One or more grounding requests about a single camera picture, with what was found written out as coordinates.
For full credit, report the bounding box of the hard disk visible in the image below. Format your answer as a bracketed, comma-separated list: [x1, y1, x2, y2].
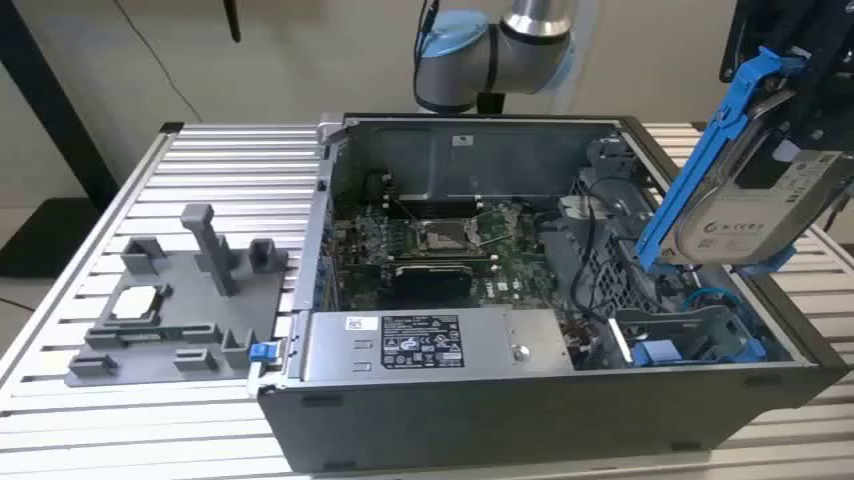
[632, 46, 854, 277]

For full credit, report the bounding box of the green motherboard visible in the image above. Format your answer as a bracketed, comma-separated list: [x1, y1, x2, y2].
[318, 199, 568, 311]

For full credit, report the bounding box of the CPU socket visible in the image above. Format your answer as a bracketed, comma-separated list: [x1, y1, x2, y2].
[405, 217, 481, 256]

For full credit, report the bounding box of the silver power supply unit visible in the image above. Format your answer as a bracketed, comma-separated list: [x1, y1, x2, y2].
[298, 308, 576, 384]

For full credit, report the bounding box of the black PC case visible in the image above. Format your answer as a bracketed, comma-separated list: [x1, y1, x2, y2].
[245, 112, 852, 474]

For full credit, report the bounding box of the gray parts rack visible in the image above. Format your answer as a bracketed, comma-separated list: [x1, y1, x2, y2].
[63, 203, 294, 387]

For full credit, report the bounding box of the silver CPU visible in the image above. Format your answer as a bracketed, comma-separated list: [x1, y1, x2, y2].
[107, 286, 167, 321]

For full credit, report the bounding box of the black flat stand base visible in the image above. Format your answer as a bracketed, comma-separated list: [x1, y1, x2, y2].
[0, 197, 102, 279]

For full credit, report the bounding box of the black round cable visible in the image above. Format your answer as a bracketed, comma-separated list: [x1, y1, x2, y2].
[569, 174, 659, 321]

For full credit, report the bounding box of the blue wire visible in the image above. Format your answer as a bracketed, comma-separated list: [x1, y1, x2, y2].
[685, 284, 743, 326]

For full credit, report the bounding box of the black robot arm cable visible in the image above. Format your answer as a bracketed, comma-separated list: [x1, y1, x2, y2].
[416, 0, 440, 101]

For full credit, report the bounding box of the thin black wall cable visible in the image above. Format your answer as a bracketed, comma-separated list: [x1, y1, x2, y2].
[118, 0, 205, 125]

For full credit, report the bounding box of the black metal post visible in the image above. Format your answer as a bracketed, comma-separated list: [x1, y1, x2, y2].
[0, 0, 122, 211]

